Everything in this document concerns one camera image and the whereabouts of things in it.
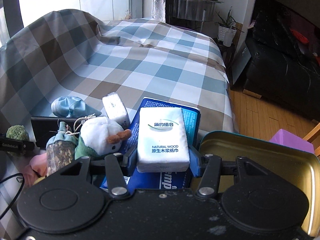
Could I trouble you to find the pink cloth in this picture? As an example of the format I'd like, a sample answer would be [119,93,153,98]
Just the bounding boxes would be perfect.
[22,152,47,186]

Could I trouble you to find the gold metal tray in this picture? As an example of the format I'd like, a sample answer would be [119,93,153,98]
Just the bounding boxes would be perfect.
[199,131,319,237]

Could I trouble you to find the black leather sofa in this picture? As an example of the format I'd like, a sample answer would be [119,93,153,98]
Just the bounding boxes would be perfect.
[231,0,319,121]

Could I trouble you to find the black glasses case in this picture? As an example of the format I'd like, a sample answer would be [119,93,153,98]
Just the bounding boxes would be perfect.
[31,116,76,149]

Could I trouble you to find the round side table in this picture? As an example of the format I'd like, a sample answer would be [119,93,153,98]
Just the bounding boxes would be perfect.
[165,0,221,31]

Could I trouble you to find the blue Tempo tissue pack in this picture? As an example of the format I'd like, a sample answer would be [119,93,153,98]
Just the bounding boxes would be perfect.
[119,98,201,192]

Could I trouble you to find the wooden chair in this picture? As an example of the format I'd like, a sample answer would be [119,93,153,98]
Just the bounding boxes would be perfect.
[303,123,320,158]

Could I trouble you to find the purple box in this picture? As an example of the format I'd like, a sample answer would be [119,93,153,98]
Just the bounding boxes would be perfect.
[269,129,315,154]

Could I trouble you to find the potted plant white pot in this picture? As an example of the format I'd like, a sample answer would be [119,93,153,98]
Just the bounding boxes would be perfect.
[216,7,243,47]

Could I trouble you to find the checkered sofa cover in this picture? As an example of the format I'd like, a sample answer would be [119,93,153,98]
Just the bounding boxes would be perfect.
[0,9,239,240]

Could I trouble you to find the black cable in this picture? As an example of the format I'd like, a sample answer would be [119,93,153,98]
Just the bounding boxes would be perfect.
[0,172,26,221]

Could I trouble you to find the patterned curtain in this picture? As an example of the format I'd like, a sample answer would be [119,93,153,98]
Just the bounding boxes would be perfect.
[151,0,165,22]

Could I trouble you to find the small white tissue pack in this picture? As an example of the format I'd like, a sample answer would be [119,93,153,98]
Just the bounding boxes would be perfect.
[102,92,131,129]

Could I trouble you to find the snowman plush toy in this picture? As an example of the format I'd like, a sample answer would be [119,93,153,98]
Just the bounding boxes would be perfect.
[74,116,132,159]

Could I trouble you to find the blue face mask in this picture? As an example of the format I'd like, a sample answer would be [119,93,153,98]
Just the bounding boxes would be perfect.
[51,96,102,118]

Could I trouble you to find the herb sachet pouch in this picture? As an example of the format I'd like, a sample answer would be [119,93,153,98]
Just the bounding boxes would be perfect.
[46,121,78,176]

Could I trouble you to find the green mesh scrubber ball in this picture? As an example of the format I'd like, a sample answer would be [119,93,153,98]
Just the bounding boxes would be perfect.
[6,125,30,141]

